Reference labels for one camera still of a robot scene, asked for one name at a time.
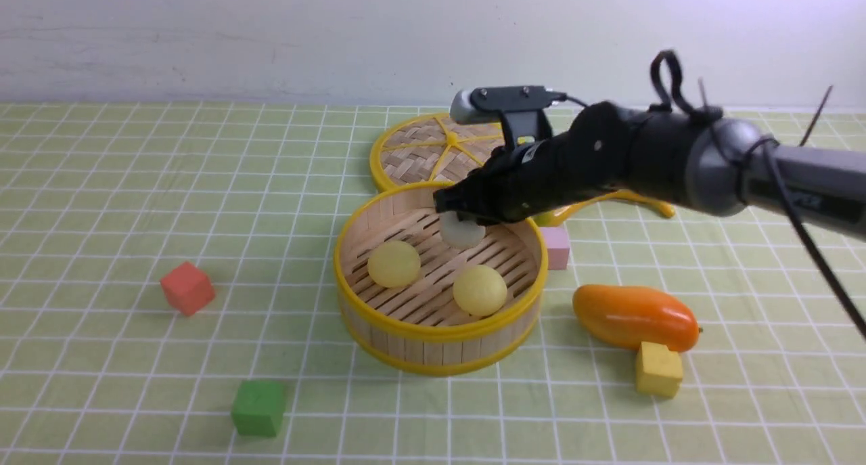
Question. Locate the pink cube block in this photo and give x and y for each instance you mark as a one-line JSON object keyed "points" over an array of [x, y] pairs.
{"points": [[558, 246]]}

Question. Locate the green cube block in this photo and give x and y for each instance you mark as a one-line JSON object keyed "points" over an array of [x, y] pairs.
{"points": [[258, 408]]}

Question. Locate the yellow cube block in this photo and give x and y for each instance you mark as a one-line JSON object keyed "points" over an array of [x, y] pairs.
{"points": [[658, 370]]}

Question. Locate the woven bamboo steamer lid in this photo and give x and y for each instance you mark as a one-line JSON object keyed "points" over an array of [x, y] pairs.
{"points": [[430, 147]]}

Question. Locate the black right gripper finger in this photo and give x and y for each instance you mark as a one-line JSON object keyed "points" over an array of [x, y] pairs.
{"points": [[463, 200]]}

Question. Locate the white bun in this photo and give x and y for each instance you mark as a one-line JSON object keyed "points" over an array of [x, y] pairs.
{"points": [[460, 235]]}

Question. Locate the orange plastic mango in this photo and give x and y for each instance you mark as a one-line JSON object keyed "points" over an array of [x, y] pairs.
{"points": [[626, 316]]}

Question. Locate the yellow bun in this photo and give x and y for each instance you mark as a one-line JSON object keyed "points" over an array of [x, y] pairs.
{"points": [[394, 263], [479, 290]]}

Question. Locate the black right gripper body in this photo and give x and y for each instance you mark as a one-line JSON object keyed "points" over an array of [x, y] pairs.
{"points": [[591, 157]]}

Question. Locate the red cube block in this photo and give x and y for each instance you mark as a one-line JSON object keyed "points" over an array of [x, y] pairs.
{"points": [[187, 289]]}

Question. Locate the green checkered tablecloth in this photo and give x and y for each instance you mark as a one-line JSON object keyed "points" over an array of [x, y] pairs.
{"points": [[99, 201]]}

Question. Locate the bamboo steamer tray yellow rim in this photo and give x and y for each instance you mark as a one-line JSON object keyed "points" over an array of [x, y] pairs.
{"points": [[419, 328]]}

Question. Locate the yellow plastic banana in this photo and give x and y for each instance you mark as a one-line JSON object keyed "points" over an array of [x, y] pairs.
{"points": [[558, 216]]}

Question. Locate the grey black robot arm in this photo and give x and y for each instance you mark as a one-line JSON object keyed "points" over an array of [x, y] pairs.
{"points": [[718, 170]]}

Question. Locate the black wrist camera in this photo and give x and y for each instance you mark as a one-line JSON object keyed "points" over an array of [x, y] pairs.
{"points": [[519, 110]]}

